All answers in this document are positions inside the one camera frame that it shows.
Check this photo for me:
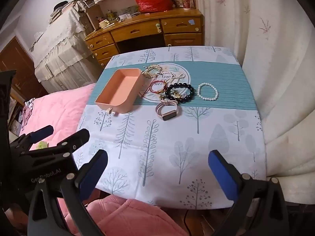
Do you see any white pearl bracelet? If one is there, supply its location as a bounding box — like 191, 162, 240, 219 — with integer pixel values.
197, 82, 219, 101

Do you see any white leaf print curtain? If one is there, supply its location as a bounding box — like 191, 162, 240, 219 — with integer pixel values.
192, 0, 315, 202

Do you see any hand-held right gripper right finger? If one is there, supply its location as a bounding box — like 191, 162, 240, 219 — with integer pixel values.
208, 149, 289, 236

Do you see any tree print tablecloth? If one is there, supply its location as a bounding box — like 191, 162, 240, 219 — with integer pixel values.
75, 45, 267, 210

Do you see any wooden desk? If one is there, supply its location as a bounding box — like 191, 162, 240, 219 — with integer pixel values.
84, 8, 205, 69

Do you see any pile of books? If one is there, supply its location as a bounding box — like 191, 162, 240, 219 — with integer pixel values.
49, 1, 79, 24

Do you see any pink blanket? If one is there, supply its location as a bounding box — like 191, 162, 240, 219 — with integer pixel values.
18, 82, 190, 236

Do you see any pink smartwatch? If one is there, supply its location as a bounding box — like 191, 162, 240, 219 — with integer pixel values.
156, 99, 183, 121

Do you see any floral cloth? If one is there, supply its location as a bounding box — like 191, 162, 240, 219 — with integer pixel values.
21, 98, 36, 131

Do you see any wooden desk hutch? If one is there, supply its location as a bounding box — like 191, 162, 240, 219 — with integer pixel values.
71, 0, 138, 31

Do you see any brown wooden cabinet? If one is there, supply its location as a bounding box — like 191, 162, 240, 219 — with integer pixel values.
0, 36, 48, 99

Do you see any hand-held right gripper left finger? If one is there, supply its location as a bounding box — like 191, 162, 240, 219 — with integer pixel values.
27, 149, 109, 236

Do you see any pink plastic box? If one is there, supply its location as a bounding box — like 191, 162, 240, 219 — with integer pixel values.
95, 68, 144, 115

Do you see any white lace cloth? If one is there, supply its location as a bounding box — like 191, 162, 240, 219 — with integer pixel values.
30, 4, 99, 86

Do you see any red string bracelet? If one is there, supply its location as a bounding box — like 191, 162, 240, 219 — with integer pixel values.
147, 79, 170, 95

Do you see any black bead bracelet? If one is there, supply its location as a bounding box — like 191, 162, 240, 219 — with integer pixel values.
165, 82, 195, 104

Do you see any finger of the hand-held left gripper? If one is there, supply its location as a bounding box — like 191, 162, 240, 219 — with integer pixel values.
10, 125, 55, 153
22, 128, 90, 163

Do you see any white pearl strand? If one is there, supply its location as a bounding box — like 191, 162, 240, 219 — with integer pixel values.
157, 69, 185, 84

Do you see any gold pearl hair comb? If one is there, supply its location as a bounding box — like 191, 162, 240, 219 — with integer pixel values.
141, 65, 163, 79

